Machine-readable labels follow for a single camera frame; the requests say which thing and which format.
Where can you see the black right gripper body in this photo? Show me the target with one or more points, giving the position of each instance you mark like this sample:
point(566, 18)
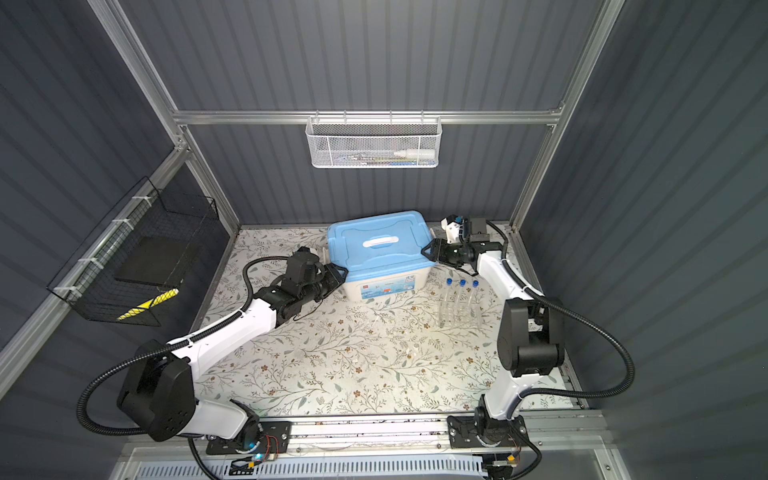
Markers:
point(453, 254)

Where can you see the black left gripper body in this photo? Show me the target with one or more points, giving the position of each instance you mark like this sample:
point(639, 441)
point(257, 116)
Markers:
point(311, 294)

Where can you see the blue capped test tube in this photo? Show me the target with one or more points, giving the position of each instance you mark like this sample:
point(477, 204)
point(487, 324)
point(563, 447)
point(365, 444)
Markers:
point(473, 307)
point(445, 299)
point(459, 304)

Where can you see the white plastic storage bin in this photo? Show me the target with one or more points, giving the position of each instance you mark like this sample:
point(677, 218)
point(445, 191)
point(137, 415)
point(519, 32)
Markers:
point(384, 288)

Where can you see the blue plastic bin lid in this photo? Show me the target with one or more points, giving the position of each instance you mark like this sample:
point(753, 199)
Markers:
point(408, 224)

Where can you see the clear test tube rack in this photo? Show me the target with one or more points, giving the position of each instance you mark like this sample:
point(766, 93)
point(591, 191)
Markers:
point(465, 320)

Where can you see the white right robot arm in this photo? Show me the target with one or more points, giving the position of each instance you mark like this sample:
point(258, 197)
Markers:
point(529, 341)

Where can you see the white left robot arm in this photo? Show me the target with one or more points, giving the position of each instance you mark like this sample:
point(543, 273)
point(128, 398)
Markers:
point(158, 392)

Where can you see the white bottle in basket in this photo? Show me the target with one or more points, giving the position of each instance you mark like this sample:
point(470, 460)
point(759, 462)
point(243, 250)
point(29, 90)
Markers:
point(416, 154)

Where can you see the black pad in basket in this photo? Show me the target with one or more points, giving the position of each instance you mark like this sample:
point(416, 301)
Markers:
point(158, 261)

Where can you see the white wire mesh basket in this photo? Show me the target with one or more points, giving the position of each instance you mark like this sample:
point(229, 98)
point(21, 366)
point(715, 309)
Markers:
point(349, 145)

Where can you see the black wire mesh basket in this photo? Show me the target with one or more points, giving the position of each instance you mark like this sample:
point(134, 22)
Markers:
point(87, 285)

